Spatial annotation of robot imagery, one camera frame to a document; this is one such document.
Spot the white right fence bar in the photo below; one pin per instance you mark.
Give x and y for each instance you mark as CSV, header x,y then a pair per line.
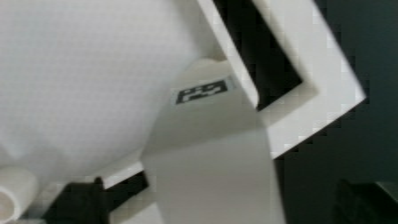
x,y
329,93

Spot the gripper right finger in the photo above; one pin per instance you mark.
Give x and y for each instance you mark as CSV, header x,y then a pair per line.
x,y
366,203

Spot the white desk top tray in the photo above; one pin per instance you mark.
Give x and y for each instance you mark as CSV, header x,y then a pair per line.
x,y
93,54

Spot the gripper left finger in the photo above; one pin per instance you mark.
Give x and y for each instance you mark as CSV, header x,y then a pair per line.
x,y
87,201

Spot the white desk leg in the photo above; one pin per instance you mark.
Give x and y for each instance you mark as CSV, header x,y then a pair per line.
x,y
206,157

